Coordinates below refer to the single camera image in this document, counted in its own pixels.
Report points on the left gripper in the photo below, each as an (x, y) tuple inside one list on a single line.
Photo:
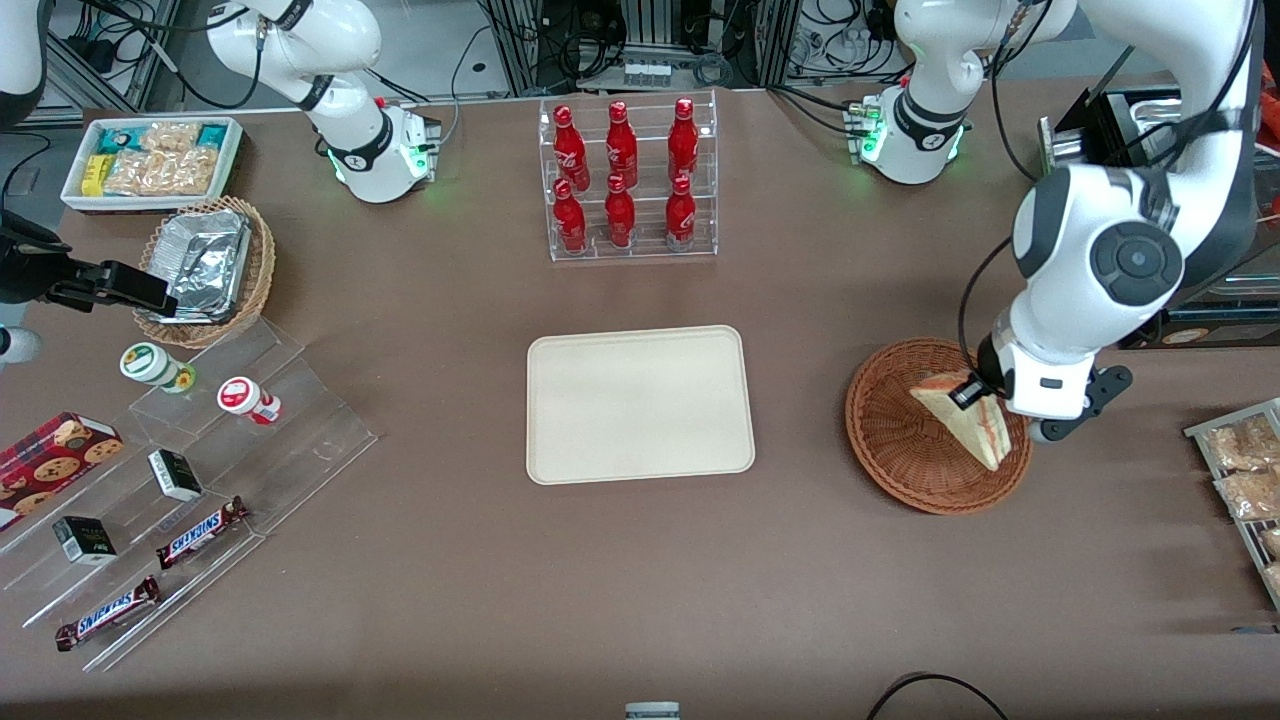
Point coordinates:
[(985, 368)]

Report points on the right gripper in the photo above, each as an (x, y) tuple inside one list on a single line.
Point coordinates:
[(22, 277)]

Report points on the triangle sandwich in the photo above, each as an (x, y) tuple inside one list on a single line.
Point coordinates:
[(975, 440)]

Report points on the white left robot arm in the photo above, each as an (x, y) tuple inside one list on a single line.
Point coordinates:
[(1050, 310)]

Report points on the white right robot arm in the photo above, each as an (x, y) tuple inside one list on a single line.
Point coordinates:
[(365, 150)]

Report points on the silver foil tray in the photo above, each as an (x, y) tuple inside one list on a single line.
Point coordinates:
[(205, 262)]

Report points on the brown round wicker basket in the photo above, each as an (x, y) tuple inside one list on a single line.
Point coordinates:
[(900, 450)]

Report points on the tan wicker basket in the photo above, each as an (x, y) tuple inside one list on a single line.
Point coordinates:
[(262, 270)]

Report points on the cream plastic tray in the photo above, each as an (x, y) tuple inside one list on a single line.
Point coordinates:
[(640, 405)]

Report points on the green white yogurt cup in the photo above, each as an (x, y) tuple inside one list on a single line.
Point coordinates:
[(145, 362)]

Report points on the large clear nut bag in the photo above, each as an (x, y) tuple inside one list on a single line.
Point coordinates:
[(160, 172)]

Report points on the yellow snack packet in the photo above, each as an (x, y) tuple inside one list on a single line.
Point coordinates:
[(96, 175)]

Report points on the red white yogurt cup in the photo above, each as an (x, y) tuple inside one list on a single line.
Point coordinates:
[(238, 394)]

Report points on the teal snack packet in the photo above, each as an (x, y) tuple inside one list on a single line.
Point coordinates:
[(118, 140), (212, 135)]

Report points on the small clear nut bag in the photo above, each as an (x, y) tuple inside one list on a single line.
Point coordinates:
[(170, 137)]

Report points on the white plastic snack bin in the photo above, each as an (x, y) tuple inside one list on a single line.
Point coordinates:
[(233, 150)]

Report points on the small black box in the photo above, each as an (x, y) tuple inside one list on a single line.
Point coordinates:
[(85, 540), (175, 475)]

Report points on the red cookie box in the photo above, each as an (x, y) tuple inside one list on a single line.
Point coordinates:
[(50, 460)]

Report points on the clear acrylic stepped display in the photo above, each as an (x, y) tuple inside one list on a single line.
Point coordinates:
[(300, 440)]

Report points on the Snickers chocolate bar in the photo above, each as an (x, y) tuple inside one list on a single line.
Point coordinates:
[(108, 613), (200, 533)]

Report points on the clear bag of snacks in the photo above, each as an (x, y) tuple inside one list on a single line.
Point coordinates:
[(1274, 580), (1272, 542), (1245, 445), (1255, 495)]

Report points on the black appliance with yellow panel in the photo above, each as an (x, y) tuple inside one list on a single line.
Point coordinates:
[(1120, 115)]

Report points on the red cola bottle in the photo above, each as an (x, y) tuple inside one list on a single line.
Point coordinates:
[(570, 150), (621, 150), (620, 218), (683, 145), (570, 225), (680, 218)]

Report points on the clear acrylic bottle rack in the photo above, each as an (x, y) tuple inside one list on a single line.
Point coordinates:
[(650, 252)]

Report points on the blue tape piece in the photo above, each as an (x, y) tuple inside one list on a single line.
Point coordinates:
[(1260, 630)]

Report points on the small grey device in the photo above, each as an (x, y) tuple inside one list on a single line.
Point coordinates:
[(652, 712)]

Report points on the white power strip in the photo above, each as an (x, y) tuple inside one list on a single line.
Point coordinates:
[(646, 73)]

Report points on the metal equipment rack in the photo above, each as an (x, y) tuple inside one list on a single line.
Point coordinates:
[(520, 50)]

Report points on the aluminium frame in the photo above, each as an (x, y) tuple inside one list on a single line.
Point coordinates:
[(110, 70)]

